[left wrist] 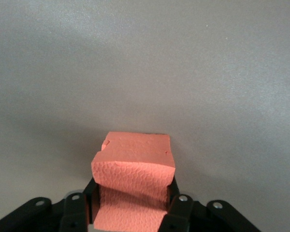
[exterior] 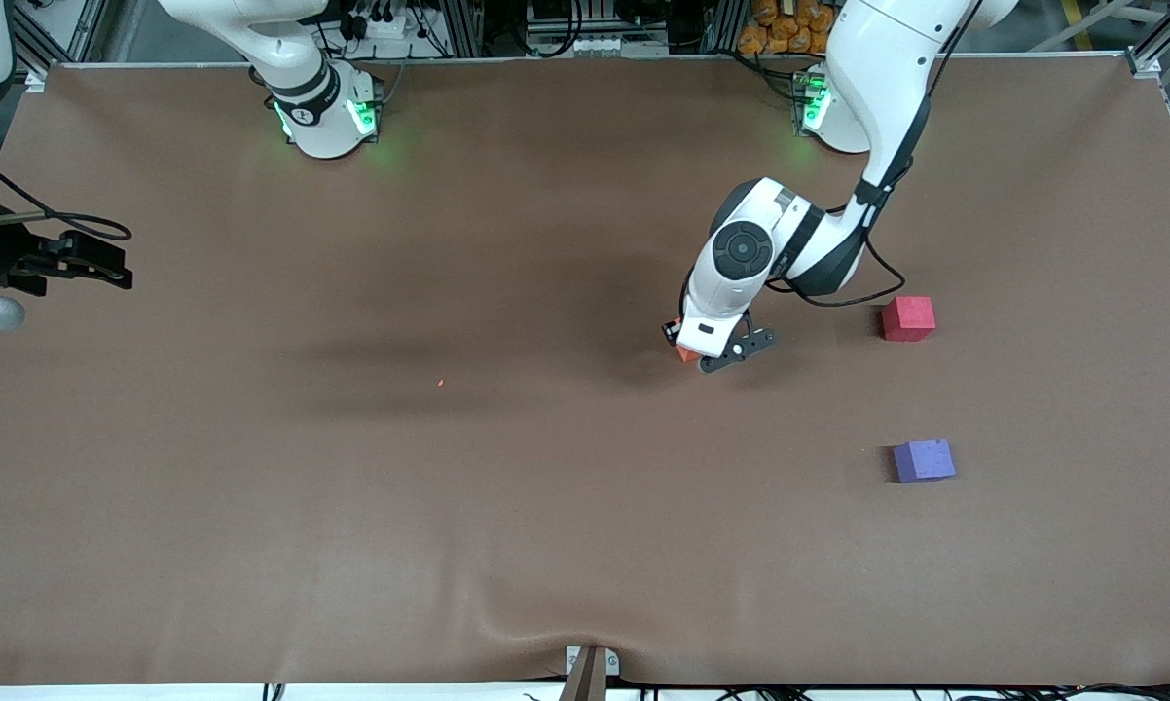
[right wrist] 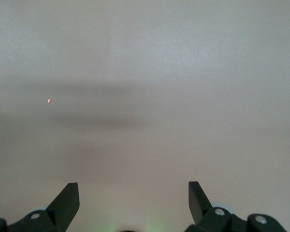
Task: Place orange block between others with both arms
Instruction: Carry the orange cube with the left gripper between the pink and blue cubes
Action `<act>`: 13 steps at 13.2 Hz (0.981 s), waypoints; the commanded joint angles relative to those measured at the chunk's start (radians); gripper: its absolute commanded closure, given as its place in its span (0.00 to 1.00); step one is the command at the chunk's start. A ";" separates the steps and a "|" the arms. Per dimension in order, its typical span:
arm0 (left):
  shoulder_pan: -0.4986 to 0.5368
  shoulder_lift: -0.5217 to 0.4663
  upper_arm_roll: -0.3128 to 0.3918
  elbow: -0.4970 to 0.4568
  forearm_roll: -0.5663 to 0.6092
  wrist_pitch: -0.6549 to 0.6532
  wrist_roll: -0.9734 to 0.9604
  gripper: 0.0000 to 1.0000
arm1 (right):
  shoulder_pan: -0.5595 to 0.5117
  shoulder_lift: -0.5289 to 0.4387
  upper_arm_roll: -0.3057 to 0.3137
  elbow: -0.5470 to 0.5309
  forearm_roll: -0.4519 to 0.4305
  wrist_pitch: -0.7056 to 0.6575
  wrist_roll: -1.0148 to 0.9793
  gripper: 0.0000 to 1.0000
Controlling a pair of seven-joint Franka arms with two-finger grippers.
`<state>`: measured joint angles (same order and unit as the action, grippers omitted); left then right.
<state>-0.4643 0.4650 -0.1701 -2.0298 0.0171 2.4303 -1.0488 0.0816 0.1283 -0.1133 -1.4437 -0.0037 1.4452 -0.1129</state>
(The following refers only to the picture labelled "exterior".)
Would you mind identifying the red foam block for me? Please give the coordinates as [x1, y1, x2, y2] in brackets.
[881, 296, 936, 343]

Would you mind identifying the purple foam block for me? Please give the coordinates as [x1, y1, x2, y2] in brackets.
[892, 438, 957, 484]

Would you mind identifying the brown table mat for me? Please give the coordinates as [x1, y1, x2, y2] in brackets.
[0, 58, 1170, 688]

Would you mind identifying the orange packets pile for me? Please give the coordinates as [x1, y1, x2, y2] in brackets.
[738, 0, 844, 56]

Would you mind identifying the white power strip with plugs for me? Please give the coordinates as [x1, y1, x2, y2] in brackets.
[337, 0, 437, 42]

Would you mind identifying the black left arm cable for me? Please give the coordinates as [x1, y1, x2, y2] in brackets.
[682, 0, 982, 309]

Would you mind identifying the aluminium frame profile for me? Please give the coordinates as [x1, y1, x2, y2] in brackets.
[1125, 0, 1170, 201]
[6, 0, 114, 93]

